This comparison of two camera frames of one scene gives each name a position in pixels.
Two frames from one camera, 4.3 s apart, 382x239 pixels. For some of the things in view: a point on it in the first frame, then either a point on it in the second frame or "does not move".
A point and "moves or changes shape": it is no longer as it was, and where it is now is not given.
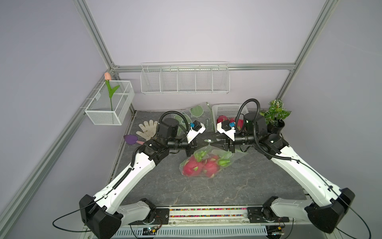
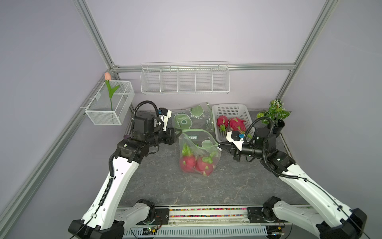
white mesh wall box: [103, 110] does not move
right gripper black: [228, 144] -> [236, 151]
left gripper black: [191, 147] -> [170, 135]
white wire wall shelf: [185, 77] does not move
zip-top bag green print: [206, 162] moves or changes shape
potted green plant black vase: [275, 115] does not move
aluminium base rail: [215, 216] does not move
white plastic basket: [230, 110] does not move
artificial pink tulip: [108, 76] does not move
